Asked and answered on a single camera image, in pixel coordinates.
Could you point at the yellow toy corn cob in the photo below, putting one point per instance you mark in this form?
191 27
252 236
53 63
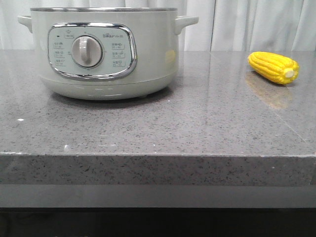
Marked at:
274 67

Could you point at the white curtain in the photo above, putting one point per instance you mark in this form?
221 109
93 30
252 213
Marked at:
224 25

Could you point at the pale green electric pot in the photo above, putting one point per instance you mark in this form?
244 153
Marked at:
106 53

